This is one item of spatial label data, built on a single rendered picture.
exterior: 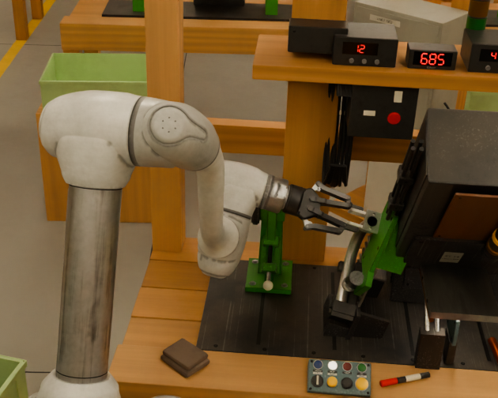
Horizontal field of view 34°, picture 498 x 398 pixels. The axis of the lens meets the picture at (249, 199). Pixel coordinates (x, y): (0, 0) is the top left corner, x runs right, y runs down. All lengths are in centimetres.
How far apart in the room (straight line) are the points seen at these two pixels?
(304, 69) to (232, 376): 78
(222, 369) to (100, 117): 81
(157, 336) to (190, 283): 25
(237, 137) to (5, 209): 241
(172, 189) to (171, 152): 95
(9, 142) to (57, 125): 383
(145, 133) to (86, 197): 18
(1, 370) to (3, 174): 299
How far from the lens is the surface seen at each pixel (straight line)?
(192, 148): 145
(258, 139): 238
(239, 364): 206
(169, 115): 143
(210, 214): 181
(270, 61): 210
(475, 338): 224
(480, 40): 214
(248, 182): 199
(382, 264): 205
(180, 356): 203
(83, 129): 150
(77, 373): 161
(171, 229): 245
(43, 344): 359
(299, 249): 245
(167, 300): 230
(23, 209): 457
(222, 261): 198
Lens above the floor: 225
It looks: 29 degrees down
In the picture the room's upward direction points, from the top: 2 degrees clockwise
